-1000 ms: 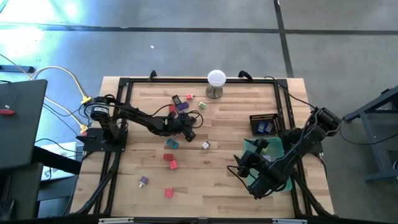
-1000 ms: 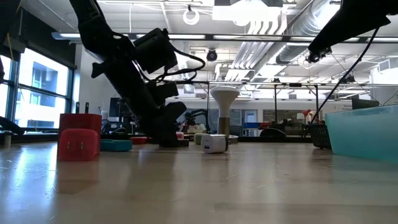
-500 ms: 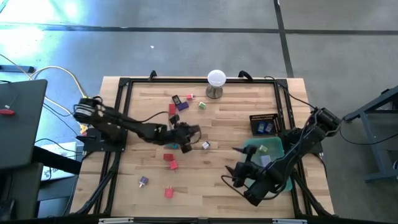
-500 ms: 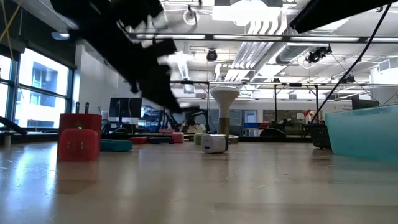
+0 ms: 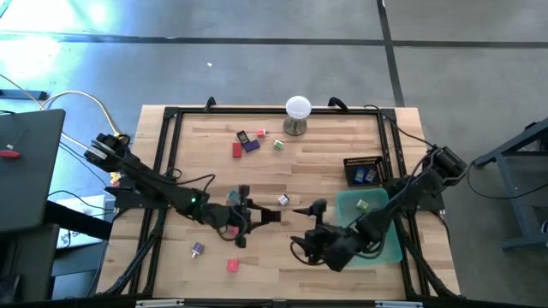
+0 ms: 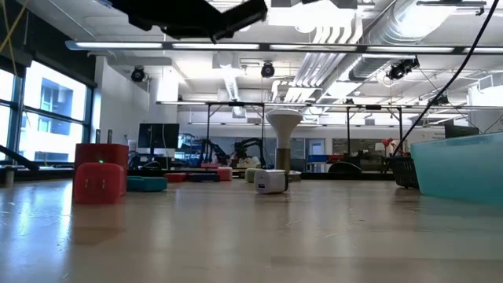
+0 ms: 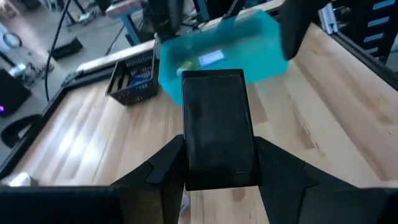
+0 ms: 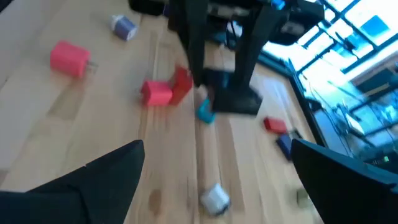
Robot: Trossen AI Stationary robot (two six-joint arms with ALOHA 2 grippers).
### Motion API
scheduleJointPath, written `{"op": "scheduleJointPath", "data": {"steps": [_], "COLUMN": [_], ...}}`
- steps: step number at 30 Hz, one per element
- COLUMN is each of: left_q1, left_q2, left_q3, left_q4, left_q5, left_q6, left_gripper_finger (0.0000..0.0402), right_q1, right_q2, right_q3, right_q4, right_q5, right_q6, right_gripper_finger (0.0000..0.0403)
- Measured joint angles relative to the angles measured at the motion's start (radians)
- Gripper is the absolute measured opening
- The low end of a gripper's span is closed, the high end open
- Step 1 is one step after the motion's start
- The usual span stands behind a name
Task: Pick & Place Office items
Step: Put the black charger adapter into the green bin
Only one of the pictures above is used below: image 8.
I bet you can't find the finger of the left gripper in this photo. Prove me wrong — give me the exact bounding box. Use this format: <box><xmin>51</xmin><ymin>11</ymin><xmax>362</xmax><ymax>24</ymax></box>
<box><xmin>234</xmin><ymin>8</ymin><xmax>282</xmax><ymax>91</ymax></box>
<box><xmin>169</xmin><ymin>0</ymin><xmax>208</xmax><ymax>88</ymax></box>

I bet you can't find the small red charger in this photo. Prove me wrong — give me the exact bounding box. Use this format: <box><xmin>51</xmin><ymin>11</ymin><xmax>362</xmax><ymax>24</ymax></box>
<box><xmin>262</xmin><ymin>116</ymin><xmax>289</xmax><ymax>135</ymax></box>

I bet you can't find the dark red tall charger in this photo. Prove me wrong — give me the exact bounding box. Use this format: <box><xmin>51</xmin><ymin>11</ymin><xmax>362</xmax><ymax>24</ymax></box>
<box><xmin>169</xmin><ymin>64</ymin><xmax>194</xmax><ymax>106</ymax></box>

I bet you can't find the purple charger white face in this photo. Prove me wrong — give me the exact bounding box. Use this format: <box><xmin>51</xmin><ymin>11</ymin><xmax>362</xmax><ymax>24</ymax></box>
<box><xmin>108</xmin><ymin>14</ymin><xmax>139</xmax><ymax>42</ymax></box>

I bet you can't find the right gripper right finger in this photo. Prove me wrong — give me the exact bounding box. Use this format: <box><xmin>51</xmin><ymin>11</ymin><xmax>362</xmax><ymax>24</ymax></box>
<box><xmin>290</xmin><ymin>138</ymin><xmax>398</xmax><ymax>224</ymax></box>

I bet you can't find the large window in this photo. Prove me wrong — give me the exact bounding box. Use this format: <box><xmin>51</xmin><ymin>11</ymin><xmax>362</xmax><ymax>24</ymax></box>
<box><xmin>262</xmin><ymin>0</ymin><xmax>398</xmax><ymax>175</ymax></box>

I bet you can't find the teal charger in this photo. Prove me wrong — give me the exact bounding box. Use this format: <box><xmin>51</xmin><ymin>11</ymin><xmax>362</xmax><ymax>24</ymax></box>
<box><xmin>195</xmin><ymin>98</ymin><xmax>218</xmax><ymax>125</ymax></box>

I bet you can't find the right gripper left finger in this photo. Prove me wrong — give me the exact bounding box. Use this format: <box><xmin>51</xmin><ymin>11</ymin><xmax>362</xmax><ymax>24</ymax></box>
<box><xmin>0</xmin><ymin>139</ymin><xmax>146</xmax><ymax>224</ymax></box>

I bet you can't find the white charger cube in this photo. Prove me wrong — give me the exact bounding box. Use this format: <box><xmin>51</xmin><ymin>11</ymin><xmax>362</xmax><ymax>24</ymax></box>
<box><xmin>200</xmin><ymin>183</ymin><xmax>231</xmax><ymax>217</ymax></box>

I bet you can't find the black flat tray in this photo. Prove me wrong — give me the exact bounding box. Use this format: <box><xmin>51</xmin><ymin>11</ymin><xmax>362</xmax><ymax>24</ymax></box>
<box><xmin>275</xmin><ymin>129</ymin><xmax>302</xmax><ymax>161</ymax></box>

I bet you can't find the coral pink charger cube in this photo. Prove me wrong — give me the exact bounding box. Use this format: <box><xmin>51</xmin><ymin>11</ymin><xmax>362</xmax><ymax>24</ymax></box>
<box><xmin>140</xmin><ymin>80</ymin><xmax>174</xmax><ymax>107</ymax></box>
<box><xmin>49</xmin><ymin>40</ymin><xmax>99</xmax><ymax>79</ymax></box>

